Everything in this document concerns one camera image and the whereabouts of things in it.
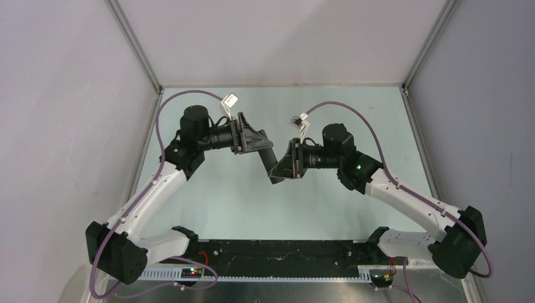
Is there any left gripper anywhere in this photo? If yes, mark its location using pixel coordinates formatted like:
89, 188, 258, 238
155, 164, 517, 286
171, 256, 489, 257
197, 112, 272, 155

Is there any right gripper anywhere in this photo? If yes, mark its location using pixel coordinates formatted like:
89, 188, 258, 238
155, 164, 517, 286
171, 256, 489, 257
267, 138, 341, 179

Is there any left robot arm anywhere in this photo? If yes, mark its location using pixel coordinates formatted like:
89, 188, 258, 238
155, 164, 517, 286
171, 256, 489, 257
85, 105, 276, 285

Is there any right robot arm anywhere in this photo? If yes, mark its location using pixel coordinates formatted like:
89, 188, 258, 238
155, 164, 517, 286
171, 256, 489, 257
268, 123, 487, 279

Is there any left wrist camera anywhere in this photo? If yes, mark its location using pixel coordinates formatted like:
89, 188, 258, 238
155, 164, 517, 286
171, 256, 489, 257
220, 93, 238, 119

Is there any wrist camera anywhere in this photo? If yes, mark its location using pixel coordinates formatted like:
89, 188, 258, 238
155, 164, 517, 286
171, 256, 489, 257
220, 93, 238, 119
290, 112, 310, 142

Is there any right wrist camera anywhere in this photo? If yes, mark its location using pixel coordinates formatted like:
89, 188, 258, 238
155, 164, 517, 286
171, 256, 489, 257
290, 112, 310, 142

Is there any white cable duct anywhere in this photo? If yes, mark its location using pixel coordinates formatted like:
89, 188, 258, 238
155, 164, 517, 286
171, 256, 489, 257
136, 267, 372, 283

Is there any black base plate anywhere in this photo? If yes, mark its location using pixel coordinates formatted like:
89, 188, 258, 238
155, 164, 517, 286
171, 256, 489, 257
159, 239, 408, 278

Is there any aluminium frame rail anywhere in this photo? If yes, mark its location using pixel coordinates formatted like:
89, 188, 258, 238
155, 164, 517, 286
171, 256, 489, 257
104, 0, 162, 94

